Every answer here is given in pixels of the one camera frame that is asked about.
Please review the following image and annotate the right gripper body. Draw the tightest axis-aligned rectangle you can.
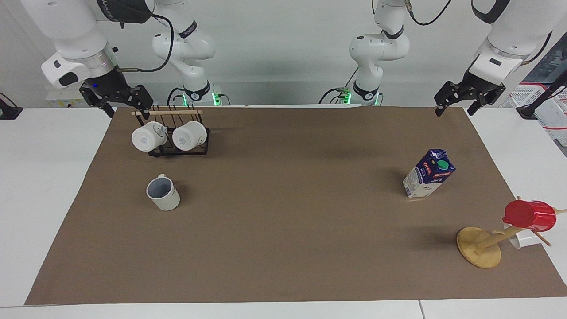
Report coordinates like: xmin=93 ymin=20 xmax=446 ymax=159
xmin=82 ymin=69 xmax=134 ymax=107

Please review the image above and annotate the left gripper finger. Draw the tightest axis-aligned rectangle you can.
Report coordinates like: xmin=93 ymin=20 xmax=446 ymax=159
xmin=434 ymin=81 xmax=466 ymax=117
xmin=467 ymin=86 xmax=507 ymax=116

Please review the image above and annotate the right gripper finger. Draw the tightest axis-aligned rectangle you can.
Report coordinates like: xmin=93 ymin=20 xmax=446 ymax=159
xmin=128 ymin=84 xmax=154 ymax=121
xmin=79 ymin=85 xmax=115 ymax=118

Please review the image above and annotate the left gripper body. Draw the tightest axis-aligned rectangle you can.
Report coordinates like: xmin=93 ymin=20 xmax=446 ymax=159
xmin=462 ymin=70 xmax=505 ymax=97

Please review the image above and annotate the blue white milk carton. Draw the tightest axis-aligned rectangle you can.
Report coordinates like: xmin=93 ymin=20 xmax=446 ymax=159
xmin=402 ymin=148 xmax=457 ymax=198

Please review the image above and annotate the red cup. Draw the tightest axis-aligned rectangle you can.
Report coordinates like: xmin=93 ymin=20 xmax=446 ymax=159
xmin=502 ymin=200 xmax=557 ymax=233

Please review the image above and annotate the white cup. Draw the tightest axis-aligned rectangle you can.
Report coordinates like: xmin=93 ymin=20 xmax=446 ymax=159
xmin=504 ymin=223 xmax=544 ymax=250

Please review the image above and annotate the black stand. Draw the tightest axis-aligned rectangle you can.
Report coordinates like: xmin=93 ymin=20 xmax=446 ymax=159
xmin=516 ymin=71 xmax=567 ymax=121
xmin=0 ymin=92 xmax=23 ymax=121

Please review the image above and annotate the white plastic basket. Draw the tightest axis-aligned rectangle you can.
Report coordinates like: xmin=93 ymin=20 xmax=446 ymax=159
xmin=509 ymin=82 xmax=567 ymax=147

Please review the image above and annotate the grey white mug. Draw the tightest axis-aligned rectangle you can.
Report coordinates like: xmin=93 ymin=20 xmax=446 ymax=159
xmin=146 ymin=173 xmax=181 ymax=212

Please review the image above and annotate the wooden mug tree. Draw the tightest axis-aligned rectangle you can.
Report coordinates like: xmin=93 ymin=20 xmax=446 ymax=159
xmin=456 ymin=195 xmax=567 ymax=269

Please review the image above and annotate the black cable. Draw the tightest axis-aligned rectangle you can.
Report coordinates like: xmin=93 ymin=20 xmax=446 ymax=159
xmin=405 ymin=0 xmax=453 ymax=26
xmin=166 ymin=86 xmax=187 ymax=107
xmin=522 ymin=30 xmax=554 ymax=67
xmin=318 ymin=69 xmax=360 ymax=105
xmin=116 ymin=13 xmax=176 ymax=74

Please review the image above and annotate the black wire mug rack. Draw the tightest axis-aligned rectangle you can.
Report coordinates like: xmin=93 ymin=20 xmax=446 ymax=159
xmin=131 ymin=105 xmax=210 ymax=157

